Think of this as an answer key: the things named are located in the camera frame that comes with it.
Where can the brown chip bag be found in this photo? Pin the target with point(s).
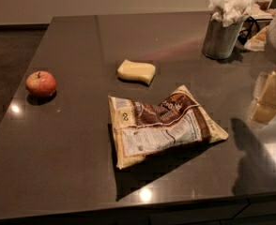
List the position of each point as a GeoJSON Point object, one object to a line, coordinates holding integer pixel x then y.
{"type": "Point", "coordinates": [142, 129]}

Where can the cluttered items behind counter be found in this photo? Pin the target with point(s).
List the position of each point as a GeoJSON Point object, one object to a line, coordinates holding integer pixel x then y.
{"type": "Point", "coordinates": [254, 32]}

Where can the yellow sponge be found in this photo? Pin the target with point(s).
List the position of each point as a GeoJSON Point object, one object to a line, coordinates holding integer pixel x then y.
{"type": "Point", "coordinates": [136, 72]}

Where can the metal napkin cup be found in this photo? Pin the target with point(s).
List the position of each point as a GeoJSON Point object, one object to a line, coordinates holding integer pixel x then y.
{"type": "Point", "coordinates": [219, 40]}

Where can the red apple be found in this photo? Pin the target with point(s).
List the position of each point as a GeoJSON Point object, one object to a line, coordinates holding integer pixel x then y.
{"type": "Point", "coordinates": [41, 84]}

